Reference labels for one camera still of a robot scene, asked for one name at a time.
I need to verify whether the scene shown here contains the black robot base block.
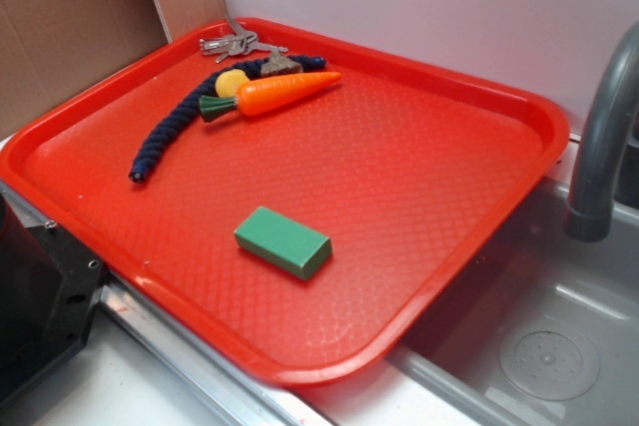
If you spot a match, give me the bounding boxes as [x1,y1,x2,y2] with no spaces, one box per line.
[1,199,105,406]

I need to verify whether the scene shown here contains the green rectangular block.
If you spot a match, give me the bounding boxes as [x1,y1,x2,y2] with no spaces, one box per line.
[234,207,332,281]

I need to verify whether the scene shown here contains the red plastic tray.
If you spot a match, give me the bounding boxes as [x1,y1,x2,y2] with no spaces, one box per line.
[1,19,569,386]

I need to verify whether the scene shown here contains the orange toy carrot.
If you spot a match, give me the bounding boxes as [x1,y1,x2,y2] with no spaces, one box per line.
[199,72,342,123]

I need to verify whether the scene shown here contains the small brown stone piece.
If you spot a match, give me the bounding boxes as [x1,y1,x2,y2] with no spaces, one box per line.
[260,50,304,78]

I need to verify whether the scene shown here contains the yellow round toy piece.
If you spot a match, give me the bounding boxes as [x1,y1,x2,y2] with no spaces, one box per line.
[215,69,250,98]

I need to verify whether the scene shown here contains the silver key bunch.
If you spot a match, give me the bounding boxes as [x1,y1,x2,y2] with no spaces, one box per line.
[199,16,289,63]

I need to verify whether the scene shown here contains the grey plastic sink basin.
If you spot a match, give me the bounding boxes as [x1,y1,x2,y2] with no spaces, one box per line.
[304,136,639,426]

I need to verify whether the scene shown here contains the grey sink faucet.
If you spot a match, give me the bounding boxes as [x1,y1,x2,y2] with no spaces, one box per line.
[564,25,638,242]

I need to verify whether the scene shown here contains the brown cardboard panel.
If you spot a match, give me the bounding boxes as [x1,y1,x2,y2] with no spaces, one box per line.
[0,0,230,143]

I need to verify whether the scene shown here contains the dark blue braided rope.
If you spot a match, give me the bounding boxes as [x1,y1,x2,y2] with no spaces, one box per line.
[128,55,327,185]

